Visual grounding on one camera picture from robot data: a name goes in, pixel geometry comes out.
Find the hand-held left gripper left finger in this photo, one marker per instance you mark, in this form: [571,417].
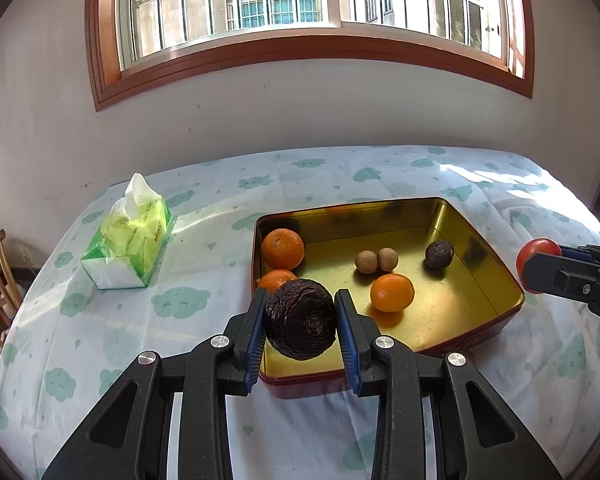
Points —
[256,355]

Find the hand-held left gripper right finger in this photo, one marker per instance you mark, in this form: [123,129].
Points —
[348,355]

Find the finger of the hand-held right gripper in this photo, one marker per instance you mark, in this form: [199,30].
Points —
[580,252]
[555,275]

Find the red tomato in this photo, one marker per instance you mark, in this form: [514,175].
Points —
[535,247]

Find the wrinkled dark passion fruit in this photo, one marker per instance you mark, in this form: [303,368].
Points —
[439,255]
[300,317]

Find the brown longan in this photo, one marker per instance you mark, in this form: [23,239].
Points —
[387,260]
[366,261]

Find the gold metal tin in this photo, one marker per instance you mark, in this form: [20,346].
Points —
[455,300]

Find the orange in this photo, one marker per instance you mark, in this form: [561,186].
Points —
[282,248]
[391,292]
[275,280]

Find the cloud printed tablecloth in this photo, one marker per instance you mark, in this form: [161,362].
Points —
[130,320]

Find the green tissue pack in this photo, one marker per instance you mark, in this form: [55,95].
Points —
[130,240]

